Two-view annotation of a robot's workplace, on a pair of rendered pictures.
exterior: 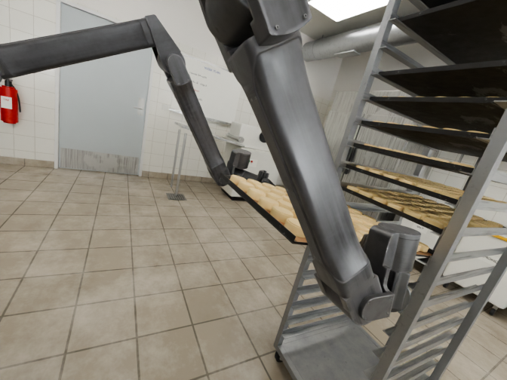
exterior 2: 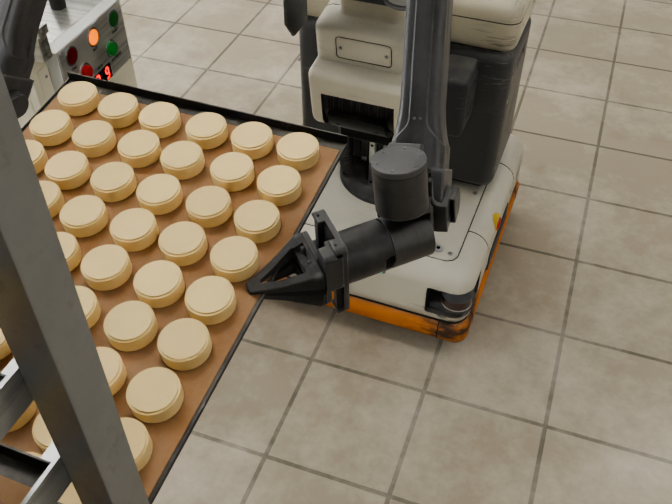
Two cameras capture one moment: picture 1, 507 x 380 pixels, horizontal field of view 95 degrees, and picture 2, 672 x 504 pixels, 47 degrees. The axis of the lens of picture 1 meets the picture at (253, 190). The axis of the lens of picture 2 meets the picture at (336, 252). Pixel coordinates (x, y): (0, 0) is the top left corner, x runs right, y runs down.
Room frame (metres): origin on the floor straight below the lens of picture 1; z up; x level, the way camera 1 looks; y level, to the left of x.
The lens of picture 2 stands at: (1.30, -0.37, 1.58)
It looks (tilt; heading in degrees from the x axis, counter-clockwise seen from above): 44 degrees down; 142
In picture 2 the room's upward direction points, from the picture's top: straight up
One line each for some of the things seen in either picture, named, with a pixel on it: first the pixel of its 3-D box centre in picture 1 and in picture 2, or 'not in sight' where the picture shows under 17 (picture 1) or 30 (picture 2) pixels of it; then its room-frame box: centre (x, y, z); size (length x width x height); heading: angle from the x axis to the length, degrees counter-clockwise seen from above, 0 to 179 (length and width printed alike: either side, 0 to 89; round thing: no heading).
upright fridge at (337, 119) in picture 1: (364, 165); not in sight; (3.75, -1.61, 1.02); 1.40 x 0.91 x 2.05; 32
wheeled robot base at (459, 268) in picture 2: not in sight; (389, 206); (0.10, 0.78, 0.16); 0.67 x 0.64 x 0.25; 120
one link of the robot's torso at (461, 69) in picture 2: not in sight; (401, 103); (0.23, 0.66, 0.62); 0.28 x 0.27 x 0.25; 30
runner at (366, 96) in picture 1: (411, 115); not in sight; (1.13, -0.60, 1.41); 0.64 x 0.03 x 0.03; 120
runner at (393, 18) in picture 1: (437, 49); not in sight; (1.13, -0.60, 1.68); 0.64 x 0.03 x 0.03; 120
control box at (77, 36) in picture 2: not in sight; (90, 54); (-0.14, 0.12, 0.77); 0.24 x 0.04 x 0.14; 124
